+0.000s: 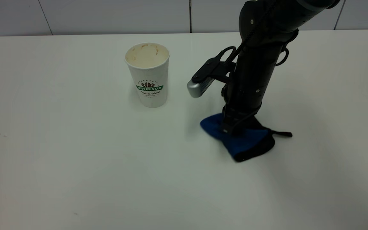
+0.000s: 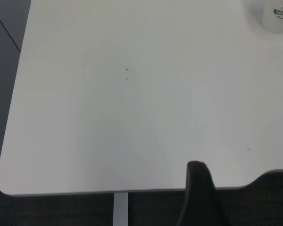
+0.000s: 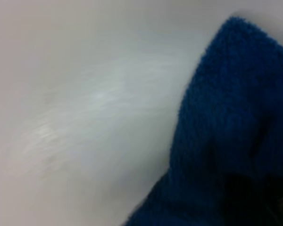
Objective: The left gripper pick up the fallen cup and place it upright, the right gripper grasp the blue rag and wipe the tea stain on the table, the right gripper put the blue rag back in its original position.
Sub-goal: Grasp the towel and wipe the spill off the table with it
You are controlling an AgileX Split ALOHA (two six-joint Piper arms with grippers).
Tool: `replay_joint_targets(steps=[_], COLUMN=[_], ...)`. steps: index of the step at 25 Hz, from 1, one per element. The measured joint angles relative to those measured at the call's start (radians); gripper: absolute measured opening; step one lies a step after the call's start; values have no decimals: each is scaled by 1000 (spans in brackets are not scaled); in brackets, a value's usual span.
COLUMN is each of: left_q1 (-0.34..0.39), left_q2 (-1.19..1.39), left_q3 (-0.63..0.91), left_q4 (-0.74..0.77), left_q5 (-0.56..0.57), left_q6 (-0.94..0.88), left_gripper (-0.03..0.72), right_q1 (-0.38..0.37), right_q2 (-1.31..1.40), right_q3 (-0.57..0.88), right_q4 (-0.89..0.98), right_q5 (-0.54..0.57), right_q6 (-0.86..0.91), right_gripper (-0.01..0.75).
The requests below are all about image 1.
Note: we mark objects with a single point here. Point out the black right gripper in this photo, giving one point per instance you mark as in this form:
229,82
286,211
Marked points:
251,80

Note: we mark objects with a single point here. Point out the blue microfiber cloth black trim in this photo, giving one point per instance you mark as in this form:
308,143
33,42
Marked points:
244,143

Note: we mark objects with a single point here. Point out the white paper coffee cup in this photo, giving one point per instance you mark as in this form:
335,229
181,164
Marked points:
150,76

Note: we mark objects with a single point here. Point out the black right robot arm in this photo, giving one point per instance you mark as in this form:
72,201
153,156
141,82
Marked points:
276,19

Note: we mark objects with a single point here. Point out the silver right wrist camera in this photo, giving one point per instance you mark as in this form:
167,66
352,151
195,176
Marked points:
200,86

